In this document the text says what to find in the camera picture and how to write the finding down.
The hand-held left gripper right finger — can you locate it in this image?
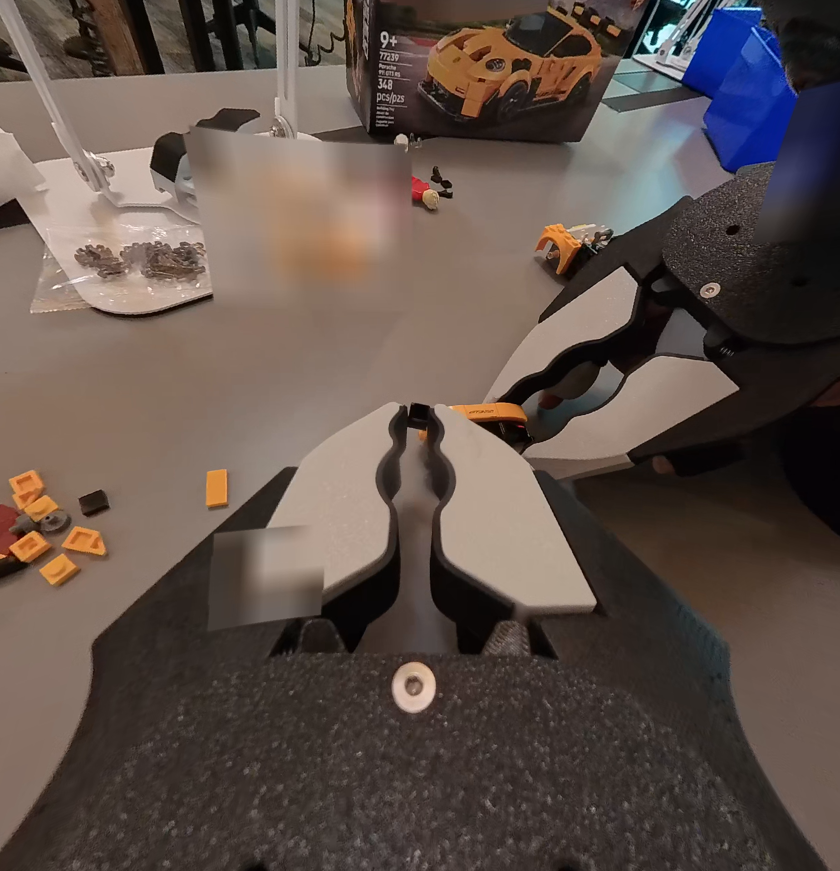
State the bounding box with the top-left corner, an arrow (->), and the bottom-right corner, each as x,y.
428,403 -> 599,653

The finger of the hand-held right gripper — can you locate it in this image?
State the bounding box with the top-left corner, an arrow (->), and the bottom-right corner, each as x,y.
521,354 -> 742,481
483,265 -> 644,407

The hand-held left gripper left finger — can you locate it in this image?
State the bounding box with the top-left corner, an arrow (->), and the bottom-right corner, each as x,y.
269,400 -> 405,653

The orange and black lego assembly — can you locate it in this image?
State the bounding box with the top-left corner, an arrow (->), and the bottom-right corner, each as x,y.
418,401 -> 536,455

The lego set box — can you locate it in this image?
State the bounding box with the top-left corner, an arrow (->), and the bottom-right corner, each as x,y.
345,0 -> 625,144

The pile of small lego pieces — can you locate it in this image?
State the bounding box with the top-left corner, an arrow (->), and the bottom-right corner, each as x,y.
0,470 -> 112,587

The blue storage bin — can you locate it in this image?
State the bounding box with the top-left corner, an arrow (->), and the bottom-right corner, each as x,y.
680,7 -> 768,98
702,27 -> 800,173

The black tape strip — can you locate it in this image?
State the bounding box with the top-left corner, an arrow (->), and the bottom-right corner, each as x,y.
600,71 -> 674,114

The clear bag of black parts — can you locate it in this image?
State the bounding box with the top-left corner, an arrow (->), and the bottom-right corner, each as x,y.
30,225 -> 213,314

